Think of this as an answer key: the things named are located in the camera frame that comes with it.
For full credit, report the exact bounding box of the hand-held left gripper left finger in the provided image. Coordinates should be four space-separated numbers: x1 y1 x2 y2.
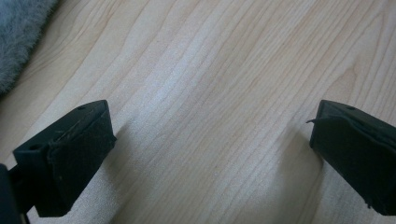
12 100 117 217

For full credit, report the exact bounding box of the grey towel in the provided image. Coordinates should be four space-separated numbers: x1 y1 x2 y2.
0 0 60 96

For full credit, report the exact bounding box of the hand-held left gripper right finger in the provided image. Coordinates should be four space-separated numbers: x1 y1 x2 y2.
306 99 396 217

